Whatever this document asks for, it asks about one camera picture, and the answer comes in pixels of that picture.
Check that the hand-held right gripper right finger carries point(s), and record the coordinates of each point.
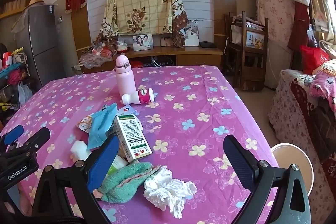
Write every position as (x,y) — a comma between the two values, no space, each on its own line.
(236,161)

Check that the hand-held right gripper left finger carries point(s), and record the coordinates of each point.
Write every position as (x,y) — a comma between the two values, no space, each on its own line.
(101,161)

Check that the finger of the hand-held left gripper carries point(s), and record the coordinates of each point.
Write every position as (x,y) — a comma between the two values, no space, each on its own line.
(11,133)
(36,137)

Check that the white foam block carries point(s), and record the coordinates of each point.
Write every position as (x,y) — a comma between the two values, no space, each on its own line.
(80,149)

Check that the teal fuzzy cloth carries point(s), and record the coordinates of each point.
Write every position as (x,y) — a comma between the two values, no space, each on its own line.
(123,182)

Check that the blue plastic packet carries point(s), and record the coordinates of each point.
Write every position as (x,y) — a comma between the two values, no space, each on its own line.
(99,124)

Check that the white and green medicine box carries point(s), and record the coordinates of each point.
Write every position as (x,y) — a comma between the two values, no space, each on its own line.
(131,134)

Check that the white round waste bin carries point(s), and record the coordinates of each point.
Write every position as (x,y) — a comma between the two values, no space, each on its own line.
(288,155)

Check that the white tissue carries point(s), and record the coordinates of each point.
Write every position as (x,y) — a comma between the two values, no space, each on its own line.
(168,190)

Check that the person's left hand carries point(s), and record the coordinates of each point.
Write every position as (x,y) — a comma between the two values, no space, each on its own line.
(22,197)

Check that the orange and white snack packet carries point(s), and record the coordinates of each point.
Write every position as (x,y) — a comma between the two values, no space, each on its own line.
(84,123)

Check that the white card with logo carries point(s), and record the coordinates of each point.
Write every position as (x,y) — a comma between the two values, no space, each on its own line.
(126,109)

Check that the sofa with floral cover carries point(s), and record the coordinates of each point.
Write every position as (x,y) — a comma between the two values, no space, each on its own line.
(286,108)

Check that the pink floral tablecloth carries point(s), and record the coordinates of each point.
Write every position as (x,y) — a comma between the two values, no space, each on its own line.
(183,108)

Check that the white bottle with pink label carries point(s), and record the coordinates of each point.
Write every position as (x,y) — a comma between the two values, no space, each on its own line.
(143,96)

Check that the pink water bottle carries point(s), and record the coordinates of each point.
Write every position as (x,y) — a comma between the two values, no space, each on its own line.
(124,79)

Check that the maroon floral sofa cover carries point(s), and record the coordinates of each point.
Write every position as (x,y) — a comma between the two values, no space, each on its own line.
(312,119)

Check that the grey refrigerator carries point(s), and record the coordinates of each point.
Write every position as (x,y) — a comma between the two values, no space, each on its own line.
(42,43)

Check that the wooden chair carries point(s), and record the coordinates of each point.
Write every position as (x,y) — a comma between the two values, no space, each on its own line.
(252,66)

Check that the plastic bag of items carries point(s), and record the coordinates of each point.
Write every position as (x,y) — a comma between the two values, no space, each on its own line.
(95,56)

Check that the wooden cabinet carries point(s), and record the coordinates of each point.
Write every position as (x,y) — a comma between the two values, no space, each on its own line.
(199,56)

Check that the pink cartoon blanket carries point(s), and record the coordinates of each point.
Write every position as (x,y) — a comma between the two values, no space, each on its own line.
(323,85)

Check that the black set-top box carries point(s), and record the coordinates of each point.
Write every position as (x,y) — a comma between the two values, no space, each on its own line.
(207,44)

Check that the colourful picture board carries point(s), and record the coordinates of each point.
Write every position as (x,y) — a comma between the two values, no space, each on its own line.
(255,40)

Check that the framed couple photo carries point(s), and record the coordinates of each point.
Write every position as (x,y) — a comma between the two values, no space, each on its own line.
(143,42)

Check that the red plastic bag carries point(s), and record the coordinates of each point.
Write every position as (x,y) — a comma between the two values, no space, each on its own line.
(313,58)

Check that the framed wedding photo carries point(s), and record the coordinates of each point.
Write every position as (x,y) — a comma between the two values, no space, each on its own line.
(191,36)

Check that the straw hat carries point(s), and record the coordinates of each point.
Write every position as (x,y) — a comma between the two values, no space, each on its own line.
(34,2)

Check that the red hanging garment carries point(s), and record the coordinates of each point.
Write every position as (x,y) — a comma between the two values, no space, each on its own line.
(299,27)

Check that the pink floral mattress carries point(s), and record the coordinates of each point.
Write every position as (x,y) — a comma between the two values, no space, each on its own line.
(273,8)

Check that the yellow floral cover cloth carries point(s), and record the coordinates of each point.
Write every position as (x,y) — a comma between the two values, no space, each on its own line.
(141,8)

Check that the small photo frame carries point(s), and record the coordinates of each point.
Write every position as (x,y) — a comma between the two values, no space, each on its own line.
(166,41)

